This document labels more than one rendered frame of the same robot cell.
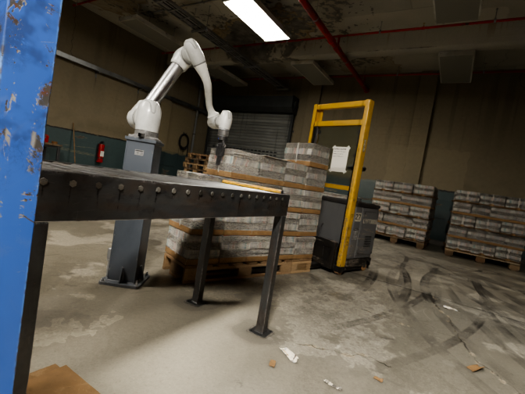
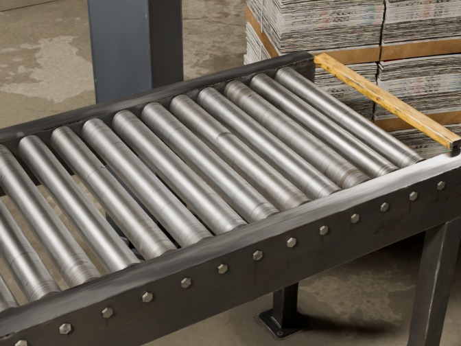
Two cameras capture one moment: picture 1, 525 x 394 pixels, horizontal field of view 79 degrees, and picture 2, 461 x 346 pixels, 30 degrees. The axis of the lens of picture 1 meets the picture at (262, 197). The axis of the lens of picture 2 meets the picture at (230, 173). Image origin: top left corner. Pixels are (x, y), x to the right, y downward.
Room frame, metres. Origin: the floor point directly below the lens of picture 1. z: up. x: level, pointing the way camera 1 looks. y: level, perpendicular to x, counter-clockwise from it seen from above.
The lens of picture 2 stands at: (0.42, -0.36, 1.62)
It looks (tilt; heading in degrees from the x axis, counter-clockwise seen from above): 33 degrees down; 27
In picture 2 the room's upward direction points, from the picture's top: 1 degrees clockwise
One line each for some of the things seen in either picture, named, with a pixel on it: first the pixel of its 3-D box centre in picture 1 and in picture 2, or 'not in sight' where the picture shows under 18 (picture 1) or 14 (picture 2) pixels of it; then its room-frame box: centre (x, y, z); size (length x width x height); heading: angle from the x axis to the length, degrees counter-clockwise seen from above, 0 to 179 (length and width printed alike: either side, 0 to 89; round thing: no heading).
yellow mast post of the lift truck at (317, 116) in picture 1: (306, 177); not in sight; (3.84, -0.49, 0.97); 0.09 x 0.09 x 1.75; 41
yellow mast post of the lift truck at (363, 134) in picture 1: (353, 184); not in sight; (3.34, -0.93, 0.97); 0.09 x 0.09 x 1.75; 41
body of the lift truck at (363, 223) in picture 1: (339, 231); not in sight; (3.84, -0.99, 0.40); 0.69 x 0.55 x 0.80; 41
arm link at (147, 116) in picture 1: (148, 116); not in sight; (2.21, 0.87, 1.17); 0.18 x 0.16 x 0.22; 39
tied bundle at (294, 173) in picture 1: (282, 174); not in sight; (3.11, -0.15, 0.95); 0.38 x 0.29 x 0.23; 41
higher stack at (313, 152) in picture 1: (298, 206); not in sight; (3.31, -0.38, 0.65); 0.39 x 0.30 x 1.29; 41
